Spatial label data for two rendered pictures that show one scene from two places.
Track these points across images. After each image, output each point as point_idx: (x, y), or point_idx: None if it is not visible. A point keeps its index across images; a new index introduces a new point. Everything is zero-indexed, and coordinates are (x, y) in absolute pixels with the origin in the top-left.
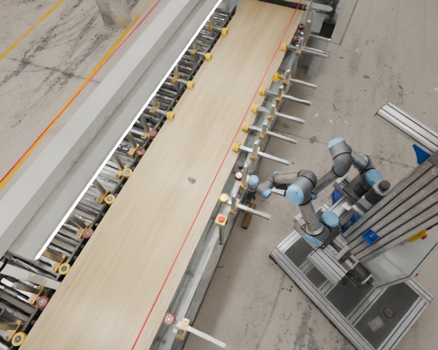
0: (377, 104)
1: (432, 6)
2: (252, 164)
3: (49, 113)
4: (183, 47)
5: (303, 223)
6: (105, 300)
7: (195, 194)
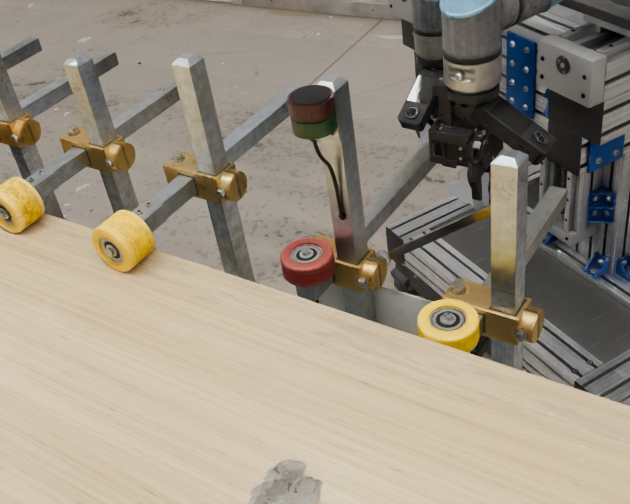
0: (61, 125)
1: None
2: (239, 236)
3: None
4: None
5: (619, 44)
6: None
7: (405, 470)
